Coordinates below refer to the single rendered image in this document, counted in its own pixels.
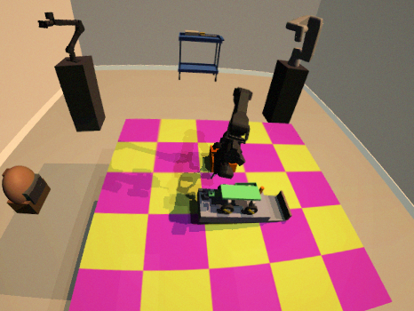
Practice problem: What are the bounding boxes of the small green wheeled trolley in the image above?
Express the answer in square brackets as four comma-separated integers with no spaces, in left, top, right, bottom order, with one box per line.
[208,184,261,215]

